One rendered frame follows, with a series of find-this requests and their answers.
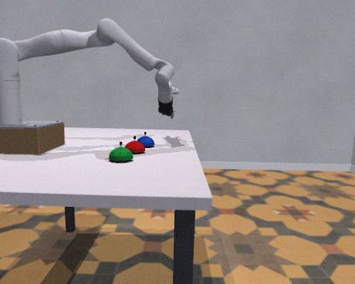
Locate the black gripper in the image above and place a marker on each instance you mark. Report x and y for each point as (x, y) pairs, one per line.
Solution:
(166, 102)

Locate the red dome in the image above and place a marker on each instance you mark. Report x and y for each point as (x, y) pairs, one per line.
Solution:
(135, 147)

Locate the green dome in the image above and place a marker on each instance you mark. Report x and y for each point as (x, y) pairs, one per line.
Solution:
(120, 155)

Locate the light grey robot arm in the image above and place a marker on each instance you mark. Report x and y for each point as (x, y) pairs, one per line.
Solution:
(61, 41)

